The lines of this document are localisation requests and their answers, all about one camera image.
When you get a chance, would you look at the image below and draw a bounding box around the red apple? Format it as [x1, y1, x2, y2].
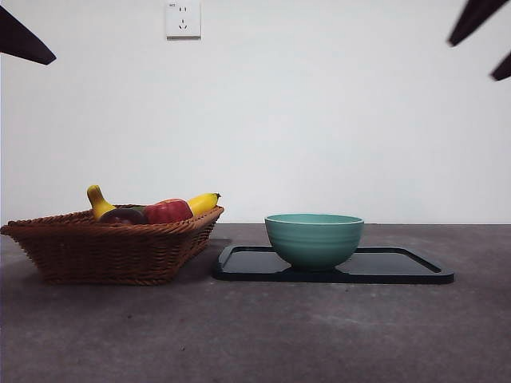
[143, 198, 195, 225]

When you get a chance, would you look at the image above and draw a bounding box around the yellow banana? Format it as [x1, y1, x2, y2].
[86, 184, 223, 220]

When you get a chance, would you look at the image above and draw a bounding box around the dark red plum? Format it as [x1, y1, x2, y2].
[98, 207, 148, 225]

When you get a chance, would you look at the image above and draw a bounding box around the white wall socket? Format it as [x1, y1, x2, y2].
[165, 0, 202, 41]

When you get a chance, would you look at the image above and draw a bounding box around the black rectangular tray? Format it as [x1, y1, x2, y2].
[211, 244, 456, 285]

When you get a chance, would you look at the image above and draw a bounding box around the teal ribbed bowl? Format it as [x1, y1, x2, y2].
[264, 213, 366, 273]

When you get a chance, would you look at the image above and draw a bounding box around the brown wicker basket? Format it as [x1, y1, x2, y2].
[0, 205, 225, 286]

